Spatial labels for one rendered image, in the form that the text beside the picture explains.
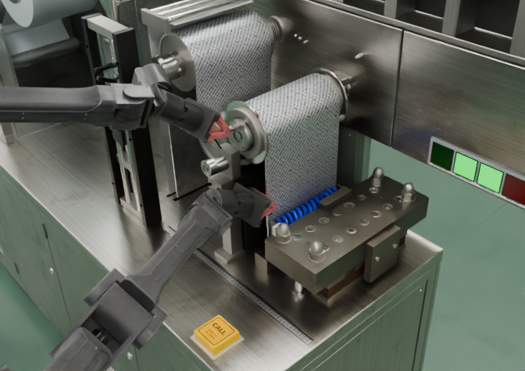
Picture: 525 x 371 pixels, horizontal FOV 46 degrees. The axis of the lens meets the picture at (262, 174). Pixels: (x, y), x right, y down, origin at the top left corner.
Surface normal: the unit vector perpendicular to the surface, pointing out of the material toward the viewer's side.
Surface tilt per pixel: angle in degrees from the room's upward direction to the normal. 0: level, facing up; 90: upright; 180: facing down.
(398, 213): 0
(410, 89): 90
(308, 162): 90
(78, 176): 0
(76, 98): 24
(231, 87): 92
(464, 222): 0
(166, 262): 41
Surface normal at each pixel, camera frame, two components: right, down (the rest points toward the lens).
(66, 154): -0.03, -0.83
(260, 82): 0.66, 0.43
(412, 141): -0.75, 0.38
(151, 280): 0.63, -0.67
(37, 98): 0.35, -0.64
